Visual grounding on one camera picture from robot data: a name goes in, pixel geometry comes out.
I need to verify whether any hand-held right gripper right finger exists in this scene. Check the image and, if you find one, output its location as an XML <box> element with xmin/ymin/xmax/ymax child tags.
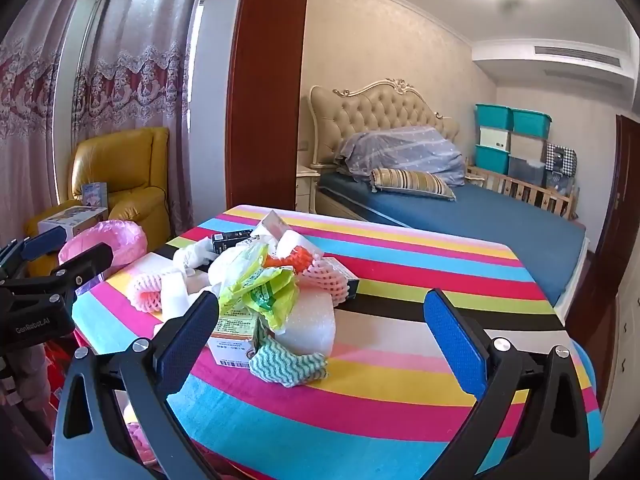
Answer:
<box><xmin>424</xmin><ymin>288</ymin><xmax>591</xmax><ymax>480</ymax></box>

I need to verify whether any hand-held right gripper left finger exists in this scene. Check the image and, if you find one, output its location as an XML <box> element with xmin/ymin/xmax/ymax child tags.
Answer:
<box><xmin>52</xmin><ymin>289</ymin><xmax>221</xmax><ymax>480</ymax></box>

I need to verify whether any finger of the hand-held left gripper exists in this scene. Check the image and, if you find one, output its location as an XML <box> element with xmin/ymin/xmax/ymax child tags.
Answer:
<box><xmin>0</xmin><ymin>243</ymin><xmax>115</xmax><ymax>306</ymax></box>
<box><xmin>0</xmin><ymin>226</ymin><xmax>74</xmax><ymax>281</ymax></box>

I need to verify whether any white foam sheet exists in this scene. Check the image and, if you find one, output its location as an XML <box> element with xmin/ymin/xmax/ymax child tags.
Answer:
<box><xmin>160</xmin><ymin>270</ymin><xmax>213</xmax><ymax>321</ymax></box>

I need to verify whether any white and orange carton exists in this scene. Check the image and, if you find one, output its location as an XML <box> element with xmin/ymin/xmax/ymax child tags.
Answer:
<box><xmin>207</xmin><ymin>307</ymin><xmax>266</xmax><ymax>368</ymax></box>

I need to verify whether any pink-lined trash bin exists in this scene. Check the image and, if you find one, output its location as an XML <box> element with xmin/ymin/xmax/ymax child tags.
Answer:
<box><xmin>59</xmin><ymin>219</ymin><xmax>148</xmax><ymax>281</ymax></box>

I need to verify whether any large pink foam net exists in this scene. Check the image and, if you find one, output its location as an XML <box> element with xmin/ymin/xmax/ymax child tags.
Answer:
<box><xmin>127</xmin><ymin>270</ymin><xmax>176</xmax><ymax>313</ymax></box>

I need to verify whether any small knotted white bag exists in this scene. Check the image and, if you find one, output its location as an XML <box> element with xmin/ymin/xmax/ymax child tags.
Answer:
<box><xmin>172</xmin><ymin>239</ymin><xmax>218</xmax><ymax>268</ymax></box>

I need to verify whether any large white plastic bag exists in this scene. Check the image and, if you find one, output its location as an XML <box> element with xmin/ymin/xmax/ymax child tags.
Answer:
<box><xmin>207</xmin><ymin>240</ymin><xmax>273</xmax><ymax>296</ymax></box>

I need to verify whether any green and yellow plastic bag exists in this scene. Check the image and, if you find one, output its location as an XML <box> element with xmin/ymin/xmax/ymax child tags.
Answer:
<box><xmin>218</xmin><ymin>247</ymin><xmax>300</xmax><ymax>331</ymax></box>

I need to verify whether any black box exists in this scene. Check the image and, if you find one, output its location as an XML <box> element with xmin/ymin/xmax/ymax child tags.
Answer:
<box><xmin>211</xmin><ymin>229</ymin><xmax>253</xmax><ymax>256</ymax></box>

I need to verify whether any green zigzag cloth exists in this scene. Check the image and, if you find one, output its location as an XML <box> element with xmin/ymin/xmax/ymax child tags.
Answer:
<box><xmin>249</xmin><ymin>337</ymin><xmax>328</xmax><ymax>388</ymax></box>

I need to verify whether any white foam block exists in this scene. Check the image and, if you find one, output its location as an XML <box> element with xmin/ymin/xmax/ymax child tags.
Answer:
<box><xmin>272</xmin><ymin>290</ymin><xmax>337</xmax><ymax>358</ymax></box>

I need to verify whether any small cardboard box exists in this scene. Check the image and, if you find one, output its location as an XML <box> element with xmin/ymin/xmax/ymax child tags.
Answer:
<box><xmin>327</xmin><ymin>257</ymin><xmax>362</xmax><ymax>302</ymax></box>

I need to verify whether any orange foam net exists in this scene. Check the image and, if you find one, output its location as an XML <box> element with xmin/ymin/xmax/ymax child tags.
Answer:
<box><xmin>265</xmin><ymin>247</ymin><xmax>313</xmax><ymax>273</ymax></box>

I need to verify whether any white paper box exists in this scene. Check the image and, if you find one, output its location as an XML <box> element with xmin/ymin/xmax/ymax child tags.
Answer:
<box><xmin>257</xmin><ymin>210</ymin><xmax>286</xmax><ymax>238</ymax></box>

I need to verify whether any small pink foam net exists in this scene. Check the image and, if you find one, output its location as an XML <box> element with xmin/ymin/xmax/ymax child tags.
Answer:
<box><xmin>300</xmin><ymin>255</ymin><xmax>358</xmax><ymax>306</ymax></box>

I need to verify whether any person's left hand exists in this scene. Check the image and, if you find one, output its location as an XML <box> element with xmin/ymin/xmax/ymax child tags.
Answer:
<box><xmin>12</xmin><ymin>342</ymin><xmax>53</xmax><ymax>411</ymax></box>

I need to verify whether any large flat white box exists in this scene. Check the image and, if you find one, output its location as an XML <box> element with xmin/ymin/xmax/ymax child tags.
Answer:
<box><xmin>37</xmin><ymin>205</ymin><xmax>108</xmax><ymax>236</ymax></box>

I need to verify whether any small blue picture box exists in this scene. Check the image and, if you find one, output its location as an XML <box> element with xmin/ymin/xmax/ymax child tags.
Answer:
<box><xmin>81</xmin><ymin>181</ymin><xmax>108</xmax><ymax>208</ymax></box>

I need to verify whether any yellow leather armchair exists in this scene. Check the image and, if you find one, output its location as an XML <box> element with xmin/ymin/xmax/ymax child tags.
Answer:
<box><xmin>25</xmin><ymin>127</ymin><xmax>171</xmax><ymax>241</ymax></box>

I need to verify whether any bed with blue sheet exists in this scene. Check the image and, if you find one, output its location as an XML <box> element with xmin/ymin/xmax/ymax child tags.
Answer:
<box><xmin>315</xmin><ymin>172</ymin><xmax>587</xmax><ymax>311</ymax></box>

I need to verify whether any striped colourful tablecloth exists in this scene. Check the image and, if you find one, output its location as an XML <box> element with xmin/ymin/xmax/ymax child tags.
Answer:
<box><xmin>70</xmin><ymin>204</ymin><xmax>601</xmax><ymax>480</ymax></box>

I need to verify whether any striped pillow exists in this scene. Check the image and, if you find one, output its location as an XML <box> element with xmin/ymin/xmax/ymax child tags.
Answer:
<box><xmin>371</xmin><ymin>168</ymin><xmax>457</xmax><ymax>202</ymax></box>

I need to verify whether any white cabinet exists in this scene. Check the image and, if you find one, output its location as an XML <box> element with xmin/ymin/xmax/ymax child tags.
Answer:
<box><xmin>612</xmin><ymin>280</ymin><xmax>640</xmax><ymax>411</ymax></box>

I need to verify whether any clear grey storage box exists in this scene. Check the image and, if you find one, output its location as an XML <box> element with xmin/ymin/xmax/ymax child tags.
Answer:
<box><xmin>507</xmin><ymin>156</ymin><xmax>546</xmax><ymax>187</ymax></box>

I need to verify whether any cream nightstand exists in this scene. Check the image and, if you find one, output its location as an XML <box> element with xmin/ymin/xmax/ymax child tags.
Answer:
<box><xmin>296</xmin><ymin>164</ymin><xmax>321</xmax><ymax>212</ymax></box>

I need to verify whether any teal storage bin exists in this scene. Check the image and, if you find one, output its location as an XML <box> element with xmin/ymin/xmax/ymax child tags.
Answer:
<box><xmin>511</xmin><ymin>107</ymin><xmax>553</xmax><ymax>139</ymax></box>
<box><xmin>475</xmin><ymin>103</ymin><xmax>515</xmax><ymax>129</ymax></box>
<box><xmin>474</xmin><ymin>145</ymin><xmax>511</xmax><ymax>171</ymax></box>

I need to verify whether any blue-grey quilt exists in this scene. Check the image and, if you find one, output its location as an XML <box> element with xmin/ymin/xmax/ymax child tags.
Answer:
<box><xmin>334</xmin><ymin>125</ymin><xmax>466</xmax><ymax>186</ymax></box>

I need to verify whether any white storage box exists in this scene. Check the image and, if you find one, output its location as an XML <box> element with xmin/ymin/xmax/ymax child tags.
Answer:
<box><xmin>479</xmin><ymin>126</ymin><xmax>512</xmax><ymax>153</ymax></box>

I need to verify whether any dark brown door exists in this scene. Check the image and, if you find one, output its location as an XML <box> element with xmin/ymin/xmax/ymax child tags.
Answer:
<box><xmin>565</xmin><ymin>115</ymin><xmax>640</xmax><ymax>328</ymax></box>

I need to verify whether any beige storage box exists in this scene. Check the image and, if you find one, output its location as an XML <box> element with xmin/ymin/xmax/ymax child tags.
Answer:
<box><xmin>509</xmin><ymin>132</ymin><xmax>548</xmax><ymax>161</ymax></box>

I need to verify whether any black and white checkered bag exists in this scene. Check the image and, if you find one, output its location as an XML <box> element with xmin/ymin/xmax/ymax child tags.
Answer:
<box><xmin>545</xmin><ymin>142</ymin><xmax>578</xmax><ymax>173</ymax></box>

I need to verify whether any beige tufted headboard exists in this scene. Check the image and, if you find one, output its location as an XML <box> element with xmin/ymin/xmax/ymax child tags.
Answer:
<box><xmin>309</xmin><ymin>78</ymin><xmax>461</xmax><ymax>166</ymax></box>

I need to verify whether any ceiling air vent grille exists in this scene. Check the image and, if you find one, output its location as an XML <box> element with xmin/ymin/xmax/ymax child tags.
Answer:
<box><xmin>534</xmin><ymin>46</ymin><xmax>621</xmax><ymax>68</ymax></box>

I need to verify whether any wooden crib rail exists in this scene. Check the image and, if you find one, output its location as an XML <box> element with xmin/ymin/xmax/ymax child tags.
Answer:
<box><xmin>465</xmin><ymin>162</ymin><xmax>581</xmax><ymax>221</ymax></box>

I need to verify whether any red-brown wooden door frame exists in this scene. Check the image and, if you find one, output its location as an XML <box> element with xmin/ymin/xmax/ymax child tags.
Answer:
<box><xmin>225</xmin><ymin>0</ymin><xmax>312</xmax><ymax>213</ymax></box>

